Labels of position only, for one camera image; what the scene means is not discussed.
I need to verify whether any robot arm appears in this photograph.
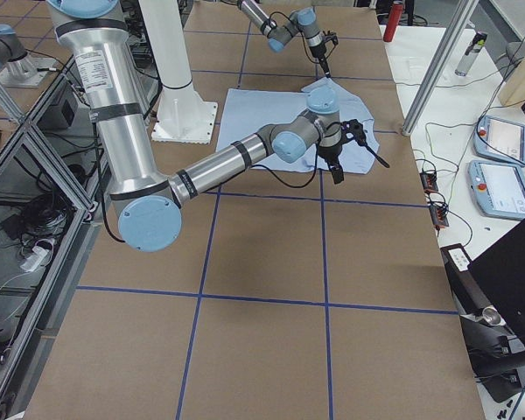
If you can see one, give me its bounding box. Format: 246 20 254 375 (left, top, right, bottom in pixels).
236 1 339 78
47 1 346 252

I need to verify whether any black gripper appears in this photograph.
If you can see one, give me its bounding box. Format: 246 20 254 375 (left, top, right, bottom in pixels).
318 143 344 184
309 43 331 78

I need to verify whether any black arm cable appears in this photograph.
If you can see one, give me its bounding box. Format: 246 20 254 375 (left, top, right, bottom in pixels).
253 126 355 188

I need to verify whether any blue teach pendant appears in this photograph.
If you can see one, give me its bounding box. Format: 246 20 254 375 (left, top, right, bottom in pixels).
467 160 525 221
474 115 525 166

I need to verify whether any red cylinder bottle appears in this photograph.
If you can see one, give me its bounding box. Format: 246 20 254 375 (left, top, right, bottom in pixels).
383 0 404 43

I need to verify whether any black laptop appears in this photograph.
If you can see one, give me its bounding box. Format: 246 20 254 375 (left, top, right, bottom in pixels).
441 218 525 346

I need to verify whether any aluminium frame post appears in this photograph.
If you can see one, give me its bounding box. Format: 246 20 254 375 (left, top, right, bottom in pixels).
402 0 479 137

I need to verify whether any white pedestal column with base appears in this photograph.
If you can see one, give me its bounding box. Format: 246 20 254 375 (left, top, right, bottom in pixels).
139 0 218 144

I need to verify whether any light blue t-shirt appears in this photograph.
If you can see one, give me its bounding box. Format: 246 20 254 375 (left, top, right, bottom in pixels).
216 77 381 175

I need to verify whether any far blue teach pendant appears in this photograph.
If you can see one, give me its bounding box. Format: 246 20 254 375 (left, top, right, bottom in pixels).
474 115 525 166

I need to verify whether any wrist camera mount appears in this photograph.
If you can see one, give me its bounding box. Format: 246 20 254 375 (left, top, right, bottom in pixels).
340 119 390 168
322 31 339 46

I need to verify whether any clear water bottle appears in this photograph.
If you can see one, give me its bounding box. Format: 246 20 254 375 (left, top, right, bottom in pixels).
454 31 487 77

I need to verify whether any near blue teach pendant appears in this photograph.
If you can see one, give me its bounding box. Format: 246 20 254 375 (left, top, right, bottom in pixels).
467 160 525 221

